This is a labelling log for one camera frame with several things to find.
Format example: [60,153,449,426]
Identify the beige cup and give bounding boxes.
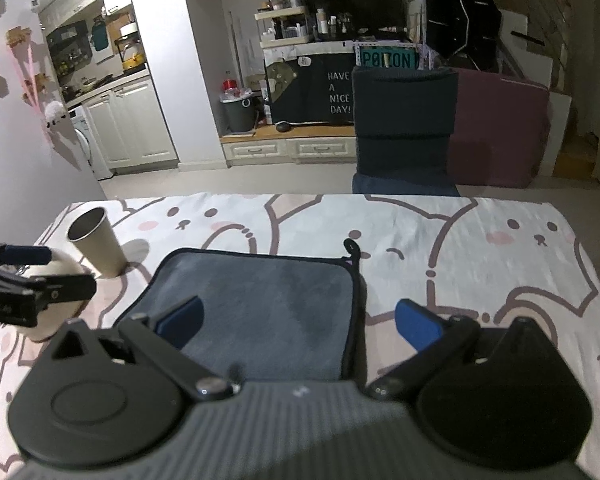
[67,206,128,279]

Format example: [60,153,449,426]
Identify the black hanging jacket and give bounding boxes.
[422,0,503,72]

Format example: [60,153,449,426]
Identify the white washing machine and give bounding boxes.
[67,105,102,181]

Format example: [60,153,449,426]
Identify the black cloth-covered cabinet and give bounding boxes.
[262,52,356,127]

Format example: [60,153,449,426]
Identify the white kitchen cabinets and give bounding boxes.
[82,76,179,171]

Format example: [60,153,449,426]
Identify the wooden platform with drawers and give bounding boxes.
[219,124,357,167]

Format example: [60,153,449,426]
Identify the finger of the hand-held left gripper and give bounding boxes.
[0,240,54,267]
[0,265,98,307]

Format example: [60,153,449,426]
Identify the grey trash bin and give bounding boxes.
[220,94,259,134]

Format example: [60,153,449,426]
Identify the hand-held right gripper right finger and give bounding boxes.
[367,299,556,402]

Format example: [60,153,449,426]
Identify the dark blue chair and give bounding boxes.
[351,66,461,197]

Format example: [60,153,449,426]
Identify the teal sign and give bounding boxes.
[354,44,422,72]

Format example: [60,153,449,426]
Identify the white shelf rack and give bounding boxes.
[254,4,315,50]

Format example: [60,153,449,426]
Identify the grey towel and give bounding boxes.
[115,247,368,386]

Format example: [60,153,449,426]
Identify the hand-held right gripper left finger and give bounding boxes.
[50,296,242,402]

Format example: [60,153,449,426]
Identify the printed tablecloth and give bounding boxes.
[0,192,600,480]

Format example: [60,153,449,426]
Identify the maroon sofa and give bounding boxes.
[447,67,551,190]

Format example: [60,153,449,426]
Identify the teal hanging bag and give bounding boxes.
[91,16,110,52]

